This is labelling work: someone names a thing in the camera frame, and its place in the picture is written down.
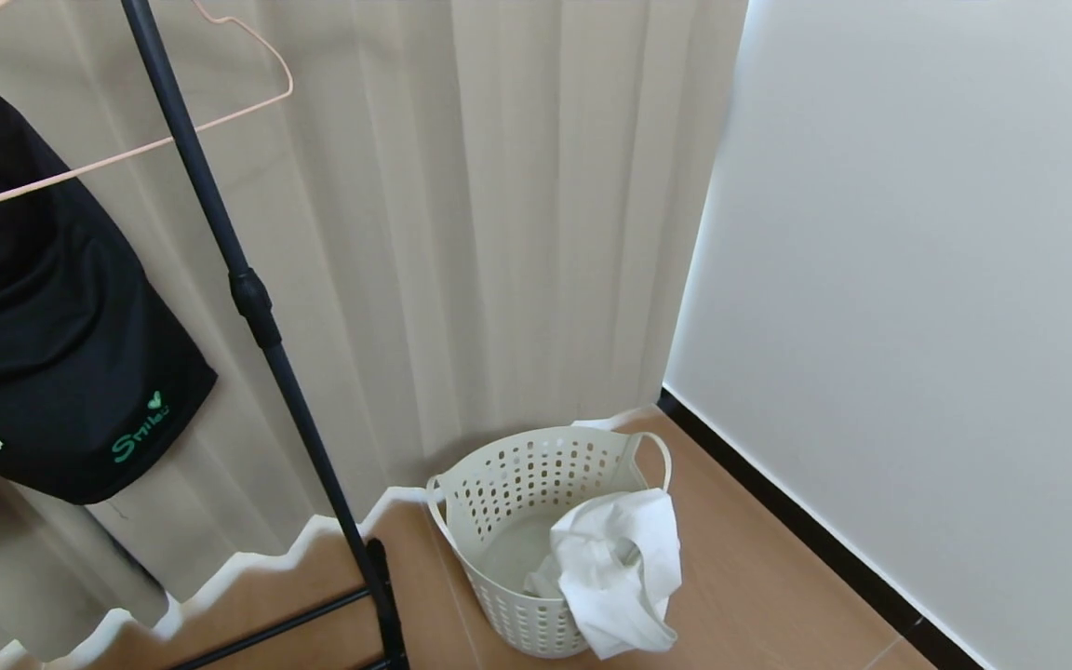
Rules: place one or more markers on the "black clothes rack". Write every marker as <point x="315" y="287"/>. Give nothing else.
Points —
<point x="252" y="302"/>

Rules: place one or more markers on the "white laundry basket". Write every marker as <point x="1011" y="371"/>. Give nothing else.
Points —
<point x="508" y="549"/>

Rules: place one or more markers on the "beige curtain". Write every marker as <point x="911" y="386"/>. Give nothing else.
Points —
<point x="499" y="186"/>

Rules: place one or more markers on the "black garment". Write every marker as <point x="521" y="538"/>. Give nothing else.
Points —
<point x="52" y="326"/>

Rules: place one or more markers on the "white garment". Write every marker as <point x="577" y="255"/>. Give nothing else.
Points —
<point x="620" y="577"/>

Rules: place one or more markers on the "pink clothes hanger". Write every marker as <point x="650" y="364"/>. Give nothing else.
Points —
<point x="61" y="174"/>

